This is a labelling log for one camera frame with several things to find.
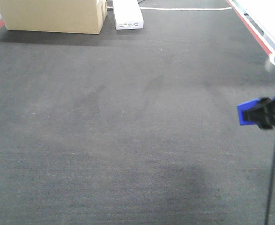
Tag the white conveyor side rail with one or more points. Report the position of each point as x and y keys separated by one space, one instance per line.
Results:
x=259 y=17

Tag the long white carton box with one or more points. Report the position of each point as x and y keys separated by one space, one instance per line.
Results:
x=127 y=15

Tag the large cardboard box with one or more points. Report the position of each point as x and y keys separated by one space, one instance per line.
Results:
x=63 y=16

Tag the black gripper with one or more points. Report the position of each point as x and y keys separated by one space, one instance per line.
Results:
x=266 y=116

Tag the blue block part with knob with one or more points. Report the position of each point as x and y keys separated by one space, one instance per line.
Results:
x=248 y=112

